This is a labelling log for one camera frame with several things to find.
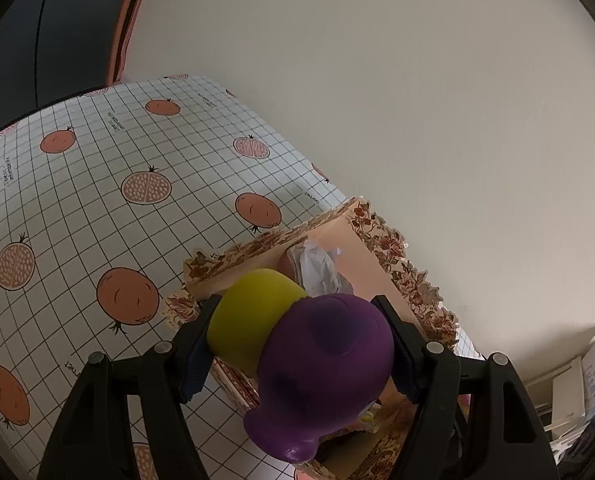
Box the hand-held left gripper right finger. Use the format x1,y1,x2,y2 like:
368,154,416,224
372,294,561,480

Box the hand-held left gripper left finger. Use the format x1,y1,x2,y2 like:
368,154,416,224
38,294,222,480

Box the purple and yellow squishy toy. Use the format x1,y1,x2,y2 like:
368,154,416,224
206,269,397,465

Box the floral print paper box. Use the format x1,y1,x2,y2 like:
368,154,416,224
165,197,461,480

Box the desktop with fruit-print grid cloth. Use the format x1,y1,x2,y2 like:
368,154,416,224
0,74,483,480

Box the white plastic wrapped item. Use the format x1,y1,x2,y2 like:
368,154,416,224
282,240,355,296

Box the white books and papers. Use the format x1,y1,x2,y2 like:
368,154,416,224
520,324,595,480

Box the dark door with orange frame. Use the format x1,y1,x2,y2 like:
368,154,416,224
0,0,158,143

